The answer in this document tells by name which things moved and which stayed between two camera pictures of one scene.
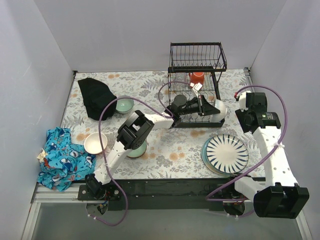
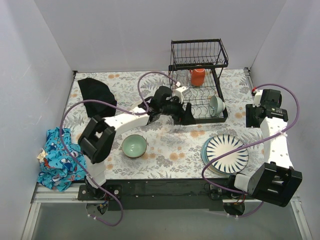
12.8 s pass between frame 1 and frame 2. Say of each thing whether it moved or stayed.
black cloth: stayed
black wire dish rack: stayed
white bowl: moved
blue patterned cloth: stayed
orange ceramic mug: moved
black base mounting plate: stayed
